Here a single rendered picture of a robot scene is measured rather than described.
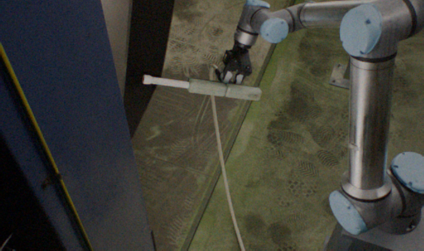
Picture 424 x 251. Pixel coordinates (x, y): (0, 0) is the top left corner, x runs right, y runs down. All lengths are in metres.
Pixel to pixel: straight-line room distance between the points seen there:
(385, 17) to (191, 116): 1.72
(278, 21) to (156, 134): 1.23
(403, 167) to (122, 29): 0.96
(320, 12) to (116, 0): 0.68
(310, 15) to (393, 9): 0.50
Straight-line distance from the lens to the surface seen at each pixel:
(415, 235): 1.84
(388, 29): 1.22
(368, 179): 1.47
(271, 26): 1.69
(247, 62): 1.83
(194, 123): 2.71
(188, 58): 3.07
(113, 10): 1.34
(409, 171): 1.62
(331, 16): 1.58
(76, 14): 0.49
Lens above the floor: 2.17
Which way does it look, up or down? 50 degrees down
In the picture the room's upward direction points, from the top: 1 degrees clockwise
